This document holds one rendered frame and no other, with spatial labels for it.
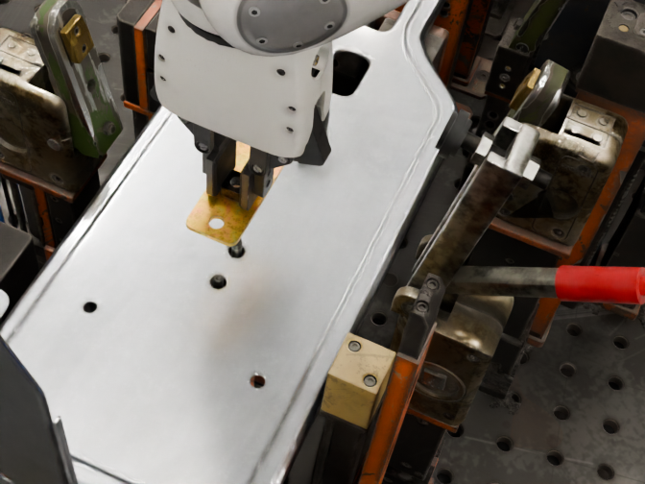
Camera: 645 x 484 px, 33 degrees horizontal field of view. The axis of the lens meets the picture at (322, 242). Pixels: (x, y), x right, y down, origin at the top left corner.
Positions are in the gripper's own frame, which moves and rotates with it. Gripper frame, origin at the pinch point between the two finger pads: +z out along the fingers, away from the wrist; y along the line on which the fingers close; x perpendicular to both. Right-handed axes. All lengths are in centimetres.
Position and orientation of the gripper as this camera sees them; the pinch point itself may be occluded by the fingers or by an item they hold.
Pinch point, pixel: (237, 168)
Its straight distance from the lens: 71.6
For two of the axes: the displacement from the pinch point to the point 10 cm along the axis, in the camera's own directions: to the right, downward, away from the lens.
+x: -4.0, 7.3, -5.5
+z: -0.9, 5.6, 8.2
